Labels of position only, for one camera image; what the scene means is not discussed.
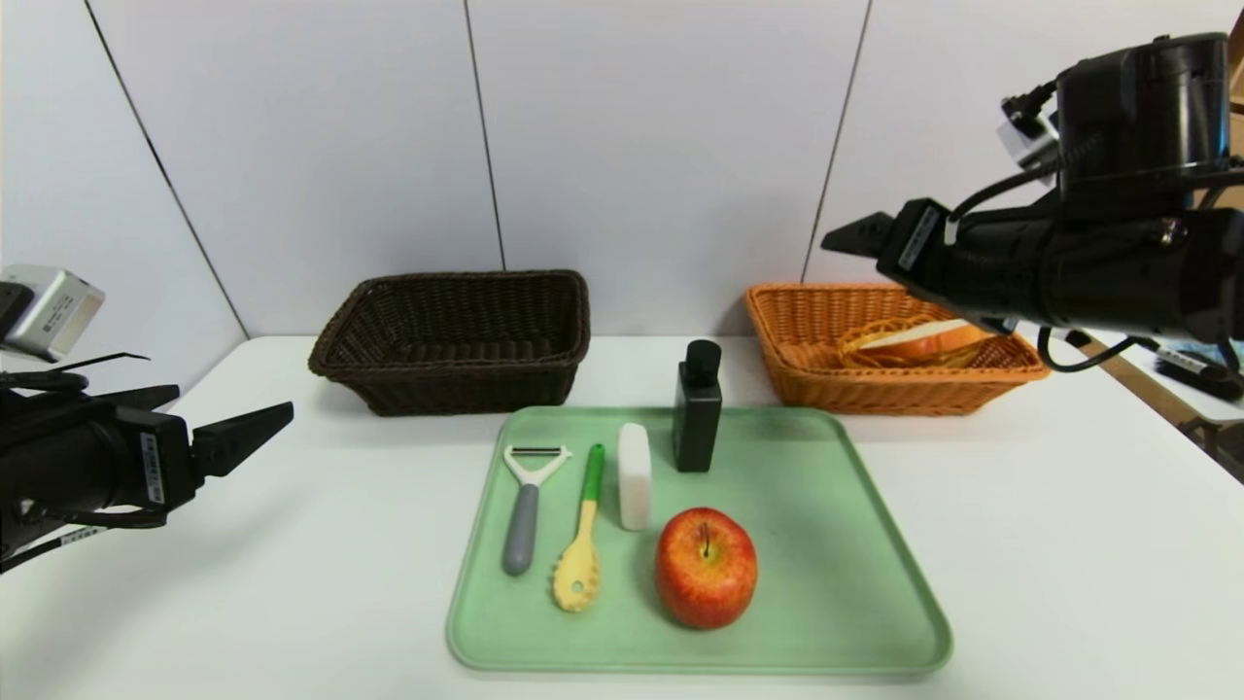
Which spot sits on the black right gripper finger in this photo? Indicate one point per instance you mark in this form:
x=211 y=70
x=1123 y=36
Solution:
x=865 y=236

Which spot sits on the orange wicker basket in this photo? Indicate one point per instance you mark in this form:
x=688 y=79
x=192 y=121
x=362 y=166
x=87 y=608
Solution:
x=875 y=389

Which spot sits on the black table corner cap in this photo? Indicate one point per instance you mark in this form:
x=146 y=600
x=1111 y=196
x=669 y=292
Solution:
x=1072 y=339

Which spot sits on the red apple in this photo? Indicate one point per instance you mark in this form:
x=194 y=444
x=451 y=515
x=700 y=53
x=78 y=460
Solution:
x=707 y=574

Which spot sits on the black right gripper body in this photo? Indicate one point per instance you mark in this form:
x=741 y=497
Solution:
x=916 y=239

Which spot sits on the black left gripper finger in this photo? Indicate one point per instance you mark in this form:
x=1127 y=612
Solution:
x=238 y=442
x=141 y=398

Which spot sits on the white side table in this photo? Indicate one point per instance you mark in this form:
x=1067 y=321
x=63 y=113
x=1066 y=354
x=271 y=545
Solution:
x=1147 y=365

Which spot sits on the white soap bar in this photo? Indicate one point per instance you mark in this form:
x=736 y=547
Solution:
x=634 y=476

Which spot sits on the small yellow wicker bread basket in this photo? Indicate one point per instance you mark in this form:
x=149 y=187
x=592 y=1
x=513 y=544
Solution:
x=875 y=358

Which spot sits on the white bread slice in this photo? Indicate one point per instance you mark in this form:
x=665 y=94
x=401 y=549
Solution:
x=918 y=339

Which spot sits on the dark brown wicker basket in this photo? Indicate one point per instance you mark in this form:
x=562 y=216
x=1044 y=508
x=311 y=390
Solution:
x=457 y=384

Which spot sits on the black rectangular bottle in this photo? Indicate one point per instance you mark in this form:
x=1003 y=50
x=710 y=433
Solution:
x=696 y=428

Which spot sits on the light green plastic tray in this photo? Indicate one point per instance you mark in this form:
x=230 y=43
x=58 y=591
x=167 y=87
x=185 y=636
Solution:
x=807 y=583

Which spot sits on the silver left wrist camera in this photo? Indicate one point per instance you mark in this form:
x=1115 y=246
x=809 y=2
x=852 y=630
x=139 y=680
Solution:
x=49 y=311

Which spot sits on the black brush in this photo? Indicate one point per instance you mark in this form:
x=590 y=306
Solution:
x=1205 y=374

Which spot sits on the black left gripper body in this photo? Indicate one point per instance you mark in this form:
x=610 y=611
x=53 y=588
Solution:
x=155 y=468

